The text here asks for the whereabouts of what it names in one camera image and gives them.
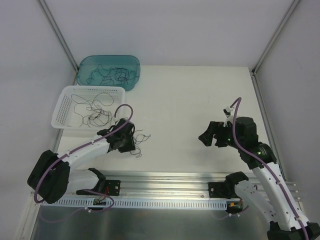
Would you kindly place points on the aluminium frame post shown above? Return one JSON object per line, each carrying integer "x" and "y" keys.
{"x": 276, "y": 34}
{"x": 57, "y": 32}

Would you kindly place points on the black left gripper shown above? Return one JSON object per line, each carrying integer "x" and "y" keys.
{"x": 127, "y": 141}

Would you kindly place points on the white perforated plastic basket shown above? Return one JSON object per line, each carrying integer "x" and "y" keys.
{"x": 81, "y": 107}

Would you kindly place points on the right aluminium frame post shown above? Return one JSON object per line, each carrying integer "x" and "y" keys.
{"x": 276, "y": 34}

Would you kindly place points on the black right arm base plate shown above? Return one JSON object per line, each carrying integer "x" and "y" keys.
{"x": 221, "y": 190}

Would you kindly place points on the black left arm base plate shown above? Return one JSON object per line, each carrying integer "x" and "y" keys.
{"x": 103, "y": 187}

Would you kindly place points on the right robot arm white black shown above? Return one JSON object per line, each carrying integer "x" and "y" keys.
{"x": 285, "y": 218}

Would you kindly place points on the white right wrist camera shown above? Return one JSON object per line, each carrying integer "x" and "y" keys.
{"x": 229, "y": 115}

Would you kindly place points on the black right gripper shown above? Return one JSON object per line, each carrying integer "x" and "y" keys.
{"x": 216, "y": 135}

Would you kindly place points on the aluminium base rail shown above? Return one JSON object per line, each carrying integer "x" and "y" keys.
{"x": 162, "y": 185}

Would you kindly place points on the teal translucent plastic tub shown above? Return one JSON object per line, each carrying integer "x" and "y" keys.
{"x": 109, "y": 70}

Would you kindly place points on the white slotted cable duct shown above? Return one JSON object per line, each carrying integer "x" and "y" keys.
{"x": 136, "y": 203}

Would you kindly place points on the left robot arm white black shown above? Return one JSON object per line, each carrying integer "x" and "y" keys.
{"x": 56, "y": 174}

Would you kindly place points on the left aluminium frame post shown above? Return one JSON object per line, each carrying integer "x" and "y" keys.
{"x": 57, "y": 32}

